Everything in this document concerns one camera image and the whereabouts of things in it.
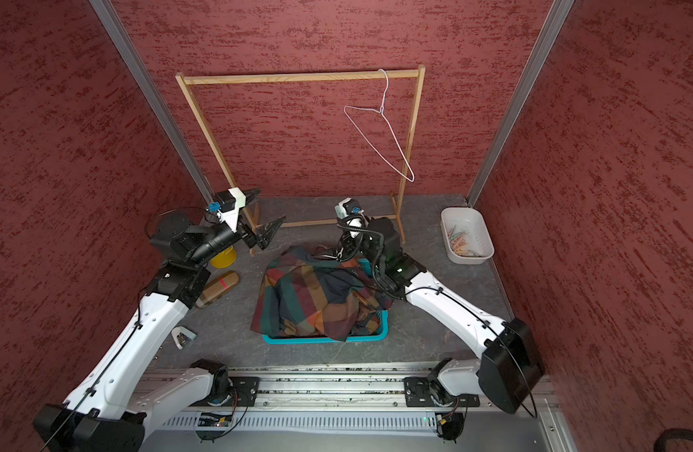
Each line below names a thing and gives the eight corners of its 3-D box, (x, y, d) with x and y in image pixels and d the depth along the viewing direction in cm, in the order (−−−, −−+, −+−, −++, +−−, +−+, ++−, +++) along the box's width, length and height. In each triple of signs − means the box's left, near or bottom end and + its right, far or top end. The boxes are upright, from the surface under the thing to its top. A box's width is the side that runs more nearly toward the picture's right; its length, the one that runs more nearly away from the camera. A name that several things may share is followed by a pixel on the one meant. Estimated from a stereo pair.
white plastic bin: (446, 265, 103) (451, 256, 98) (435, 216, 118) (438, 207, 113) (493, 265, 103) (500, 256, 98) (476, 217, 118) (481, 207, 113)
